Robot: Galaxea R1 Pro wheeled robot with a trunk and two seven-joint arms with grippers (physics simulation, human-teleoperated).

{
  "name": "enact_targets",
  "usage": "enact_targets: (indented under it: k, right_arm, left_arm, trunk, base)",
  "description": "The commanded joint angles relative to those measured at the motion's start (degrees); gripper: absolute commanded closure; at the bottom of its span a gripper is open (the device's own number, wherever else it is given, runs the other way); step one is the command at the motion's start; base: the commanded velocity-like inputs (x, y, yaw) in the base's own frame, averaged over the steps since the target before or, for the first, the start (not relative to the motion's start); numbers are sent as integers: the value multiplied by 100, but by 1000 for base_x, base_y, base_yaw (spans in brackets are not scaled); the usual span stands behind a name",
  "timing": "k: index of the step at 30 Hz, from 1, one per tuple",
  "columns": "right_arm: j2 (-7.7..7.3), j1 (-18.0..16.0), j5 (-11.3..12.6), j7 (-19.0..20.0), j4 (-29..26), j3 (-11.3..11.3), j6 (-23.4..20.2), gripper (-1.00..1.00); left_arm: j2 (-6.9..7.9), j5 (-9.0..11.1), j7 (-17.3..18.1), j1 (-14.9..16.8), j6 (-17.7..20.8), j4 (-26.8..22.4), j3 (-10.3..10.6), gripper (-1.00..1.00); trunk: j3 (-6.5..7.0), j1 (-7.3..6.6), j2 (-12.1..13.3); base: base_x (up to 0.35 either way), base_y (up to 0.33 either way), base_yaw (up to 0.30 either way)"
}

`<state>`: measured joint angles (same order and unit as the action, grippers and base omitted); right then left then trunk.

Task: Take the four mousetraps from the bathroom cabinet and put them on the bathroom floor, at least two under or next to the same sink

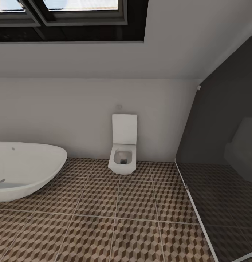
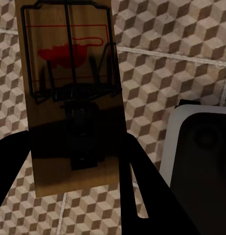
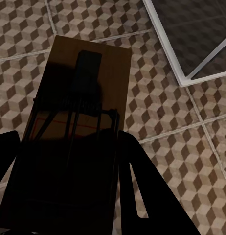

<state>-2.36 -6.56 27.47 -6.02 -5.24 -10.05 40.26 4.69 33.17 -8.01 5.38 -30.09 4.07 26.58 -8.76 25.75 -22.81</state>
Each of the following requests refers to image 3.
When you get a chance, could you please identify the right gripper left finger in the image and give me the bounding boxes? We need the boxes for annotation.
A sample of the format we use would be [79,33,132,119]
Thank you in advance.
[0,131,21,182]

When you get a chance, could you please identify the mousetrap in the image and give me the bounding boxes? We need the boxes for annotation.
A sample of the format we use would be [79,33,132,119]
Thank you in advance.
[0,35,132,235]

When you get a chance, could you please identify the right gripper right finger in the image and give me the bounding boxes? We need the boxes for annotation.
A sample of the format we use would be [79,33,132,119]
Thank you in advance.
[118,130,201,235]

